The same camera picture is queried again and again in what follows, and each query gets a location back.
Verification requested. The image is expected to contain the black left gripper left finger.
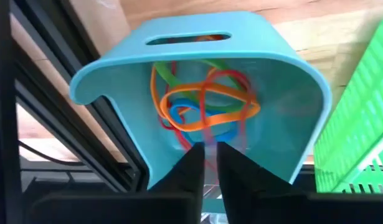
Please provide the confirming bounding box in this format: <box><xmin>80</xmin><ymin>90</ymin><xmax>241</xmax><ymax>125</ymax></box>
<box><xmin>147</xmin><ymin>142</ymin><xmax>206</xmax><ymax>194</ymax></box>

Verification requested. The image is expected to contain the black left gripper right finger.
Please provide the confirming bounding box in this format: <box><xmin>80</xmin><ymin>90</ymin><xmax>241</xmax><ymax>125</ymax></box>
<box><xmin>216</xmin><ymin>141</ymin><xmax>307</xmax><ymax>194</ymax></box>

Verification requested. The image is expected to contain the red rubber band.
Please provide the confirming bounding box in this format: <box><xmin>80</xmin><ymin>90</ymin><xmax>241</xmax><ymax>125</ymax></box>
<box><xmin>163</xmin><ymin>60</ymin><xmax>192</xmax><ymax>150</ymax></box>
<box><xmin>199</xmin><ymin>70</ymin><xmax>256</xmax><ymax>178</ymax></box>

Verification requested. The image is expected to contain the teal plastic bin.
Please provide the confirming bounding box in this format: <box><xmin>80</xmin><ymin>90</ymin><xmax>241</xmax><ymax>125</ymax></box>
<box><xmin>69</xmin><ymin>11</ymin><xmax>333</xmax><ymax>191</ymax></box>

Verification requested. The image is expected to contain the blue rubber band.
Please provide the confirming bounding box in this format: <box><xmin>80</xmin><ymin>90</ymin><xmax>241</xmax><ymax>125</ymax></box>
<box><xmin>169</xmin><ymin>98</ymin><xmax>239</xmax><ymax>142</ymax></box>

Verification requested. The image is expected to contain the green rubber band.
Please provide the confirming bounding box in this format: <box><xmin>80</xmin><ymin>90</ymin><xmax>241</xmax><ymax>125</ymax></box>
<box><xmin>153</xmin><ymin>59</ymin><xmax>247</xmax><ymax>113</ymax></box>

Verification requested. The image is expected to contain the green plastic basket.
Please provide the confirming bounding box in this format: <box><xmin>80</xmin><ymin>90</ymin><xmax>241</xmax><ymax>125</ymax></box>
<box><xmin>313</xmin><ymin>14</ymin><xmax>383</xmax><ymax>194</ymax></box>

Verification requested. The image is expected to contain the black cable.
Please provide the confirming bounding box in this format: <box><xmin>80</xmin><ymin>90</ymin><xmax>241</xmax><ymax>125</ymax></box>
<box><xmin>18</xmin><ymin>139</ymin><xmax>83</xmax><ymax>166</ymax></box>

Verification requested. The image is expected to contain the black aluminium rig frame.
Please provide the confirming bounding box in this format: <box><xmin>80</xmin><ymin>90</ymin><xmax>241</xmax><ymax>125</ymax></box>
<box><xmin>0</xmin><ymin>0</ymin><xmax>150</xmax><ymax>224</ymax></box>

